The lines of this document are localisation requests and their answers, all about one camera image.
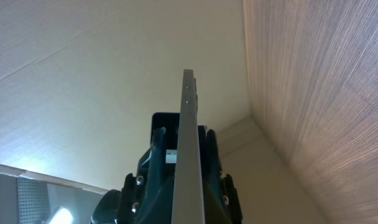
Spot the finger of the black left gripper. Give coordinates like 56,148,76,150
198,126,242,224
136,128,174,224

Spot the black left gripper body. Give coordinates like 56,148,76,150
90,112,243,224

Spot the smartphone with teal screen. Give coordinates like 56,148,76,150
171,69,205,224

